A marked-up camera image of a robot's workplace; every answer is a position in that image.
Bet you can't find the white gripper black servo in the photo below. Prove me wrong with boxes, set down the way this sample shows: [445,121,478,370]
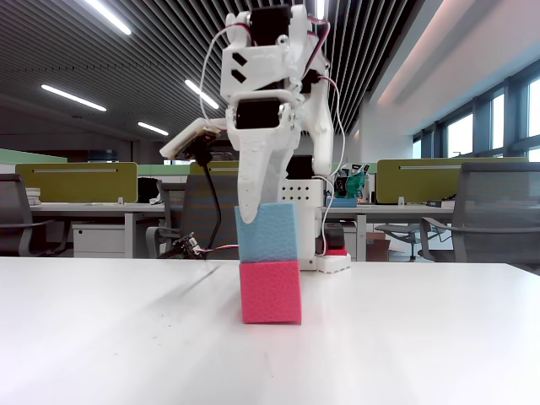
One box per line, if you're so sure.
[225,90,303,224]

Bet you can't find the blue foam cube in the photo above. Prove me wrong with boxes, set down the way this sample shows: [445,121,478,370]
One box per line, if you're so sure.
[234,202,299,263]

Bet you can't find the red foam cube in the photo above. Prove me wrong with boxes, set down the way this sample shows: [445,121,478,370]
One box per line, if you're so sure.
[239,260,303,326]

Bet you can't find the olive desk partition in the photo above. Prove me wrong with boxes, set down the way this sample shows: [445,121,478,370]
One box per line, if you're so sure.
[15,162,139,204]
[376,157,529,205]
[189,160,241,176]

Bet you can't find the dark mesh office chair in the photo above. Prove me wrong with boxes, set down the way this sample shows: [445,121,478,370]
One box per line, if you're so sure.
[146,173,241,259]

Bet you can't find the green gadget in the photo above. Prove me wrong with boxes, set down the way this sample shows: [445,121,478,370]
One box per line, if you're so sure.
[335,163,372,200]

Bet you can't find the black red controller box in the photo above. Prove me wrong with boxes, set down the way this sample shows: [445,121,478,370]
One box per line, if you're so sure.
[322,222,351,257]

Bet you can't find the small circuit board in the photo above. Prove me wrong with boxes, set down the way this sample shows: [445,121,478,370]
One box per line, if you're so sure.
[170,231,208,259]

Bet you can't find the black bag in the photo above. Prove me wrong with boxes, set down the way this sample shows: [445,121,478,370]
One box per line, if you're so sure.
[137,176,162,206]

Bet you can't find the cardboard box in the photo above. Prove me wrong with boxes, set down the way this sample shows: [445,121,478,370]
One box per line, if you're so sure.
[365,232,405,262]

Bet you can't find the white office desk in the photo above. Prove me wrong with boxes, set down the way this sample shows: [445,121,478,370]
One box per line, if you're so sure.
[29,201,168,258]
[321,203,456,262]

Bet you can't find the light grey office chair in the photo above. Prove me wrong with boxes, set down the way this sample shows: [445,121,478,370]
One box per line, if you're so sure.
[374,222,424,261]

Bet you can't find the white drawer cabinet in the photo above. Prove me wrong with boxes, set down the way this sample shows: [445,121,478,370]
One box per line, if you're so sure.
[72,223,127,258]

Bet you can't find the grey mesh office chair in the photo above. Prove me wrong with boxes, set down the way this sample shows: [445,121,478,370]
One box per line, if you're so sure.
[419,162,540,273]

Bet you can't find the green partition panel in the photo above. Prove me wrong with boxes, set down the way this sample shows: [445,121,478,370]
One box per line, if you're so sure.
[0,148,68,175]

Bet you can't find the black camera cable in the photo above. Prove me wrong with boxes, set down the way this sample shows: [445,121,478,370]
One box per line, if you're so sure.
[194,141,224,261]

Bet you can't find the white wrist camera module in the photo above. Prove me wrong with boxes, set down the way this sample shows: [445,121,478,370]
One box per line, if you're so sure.
[159,117,231,164]

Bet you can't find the red white servo wire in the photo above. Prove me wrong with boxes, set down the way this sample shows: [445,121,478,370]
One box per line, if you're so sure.
[305,14,348,257]

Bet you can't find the red white wire bundle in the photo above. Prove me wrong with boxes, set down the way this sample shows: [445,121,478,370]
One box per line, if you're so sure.
[197,243,240,260]

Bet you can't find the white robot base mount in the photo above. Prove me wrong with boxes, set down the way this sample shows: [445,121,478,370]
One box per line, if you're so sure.
[314,251,354,275]

